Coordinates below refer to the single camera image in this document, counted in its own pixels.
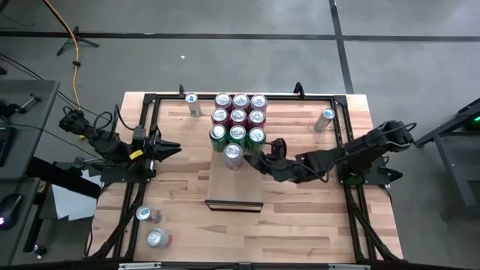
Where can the black metal table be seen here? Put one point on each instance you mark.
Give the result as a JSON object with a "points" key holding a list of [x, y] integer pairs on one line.
{"points": [[455, 182]]}

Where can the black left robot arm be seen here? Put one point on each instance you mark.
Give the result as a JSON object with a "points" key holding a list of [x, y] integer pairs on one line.
{"points": [[105, 144]]}

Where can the white paper sheets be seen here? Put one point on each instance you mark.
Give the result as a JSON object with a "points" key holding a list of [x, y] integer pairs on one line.
{"points": [[71, 200]]}

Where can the metal hand tool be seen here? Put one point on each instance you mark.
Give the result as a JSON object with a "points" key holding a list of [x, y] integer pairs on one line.
{"points": [[28, 102]]}

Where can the black diagonal beam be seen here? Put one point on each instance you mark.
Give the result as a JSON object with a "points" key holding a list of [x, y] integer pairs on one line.
{"points": [[63, 179]]}

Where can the slim silver blue can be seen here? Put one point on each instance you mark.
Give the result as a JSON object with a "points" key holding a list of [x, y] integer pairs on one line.
{"points": [[192, 101], [144, 213], [324, 120]]}

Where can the black computer mouse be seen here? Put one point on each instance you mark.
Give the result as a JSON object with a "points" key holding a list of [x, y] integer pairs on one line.
{"points": [[9, 210]]}

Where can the black tripod stand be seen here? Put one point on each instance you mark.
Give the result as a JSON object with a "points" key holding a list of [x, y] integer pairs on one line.
{"points": [[76, 37]]}

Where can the black knob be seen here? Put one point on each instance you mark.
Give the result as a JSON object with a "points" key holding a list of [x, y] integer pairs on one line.
{"points": [[39, 249]]}

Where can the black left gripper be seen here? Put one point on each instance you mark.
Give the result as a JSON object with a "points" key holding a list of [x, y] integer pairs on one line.
{"points": [[146, 150]]}

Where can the grey side table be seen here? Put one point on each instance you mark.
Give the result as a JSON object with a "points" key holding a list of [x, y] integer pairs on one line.
{"points": [[22, 240], [47, 88]]}

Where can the black frame bracket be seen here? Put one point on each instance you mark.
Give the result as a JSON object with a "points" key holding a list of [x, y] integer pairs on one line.
{"points": [[299, 90], [182, 89]]}

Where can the red Coca-Cola can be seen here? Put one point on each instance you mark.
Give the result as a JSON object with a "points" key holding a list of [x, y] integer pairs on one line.
{"points": [[238, 116]]}

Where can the silver red soda can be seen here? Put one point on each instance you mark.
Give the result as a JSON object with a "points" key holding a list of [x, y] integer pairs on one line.
{"points": [[220, 115], [233, 152], [157, 237], [257, 117], [223, 100], [259, 101], [240, 100]]}

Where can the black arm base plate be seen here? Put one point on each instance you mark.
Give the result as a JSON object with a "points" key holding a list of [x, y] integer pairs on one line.
{"points": [[375, 177], [123, 177]]}

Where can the dark keyboard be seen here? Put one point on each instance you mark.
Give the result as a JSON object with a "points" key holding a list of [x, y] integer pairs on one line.
{"points": [[3, 144]]}

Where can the yellow tag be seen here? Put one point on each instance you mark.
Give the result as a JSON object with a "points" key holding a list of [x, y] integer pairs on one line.
{"points": [[135, 153]]}

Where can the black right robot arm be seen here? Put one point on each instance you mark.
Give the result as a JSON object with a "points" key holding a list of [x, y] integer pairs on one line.
{"points": [[356, 150]]}

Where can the wooden shelf black metal frame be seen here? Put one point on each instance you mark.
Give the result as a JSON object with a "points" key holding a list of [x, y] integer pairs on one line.
{"points": [[234, 187]]}

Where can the green soda can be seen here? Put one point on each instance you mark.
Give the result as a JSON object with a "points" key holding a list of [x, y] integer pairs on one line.
{"points": [[217, 135], [257, 135], [237, 133]]}

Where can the black aluminium table frame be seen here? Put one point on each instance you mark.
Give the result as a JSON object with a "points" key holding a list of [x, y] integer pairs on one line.
{"points": [[281, 96]]}

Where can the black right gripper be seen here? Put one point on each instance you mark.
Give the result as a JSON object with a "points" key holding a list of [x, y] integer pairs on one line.
{"points": [[281, 165]]}

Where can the silver edge bracket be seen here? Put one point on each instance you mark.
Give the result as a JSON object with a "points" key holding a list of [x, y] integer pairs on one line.
{"points": [[348, 267], [139, 265]]}

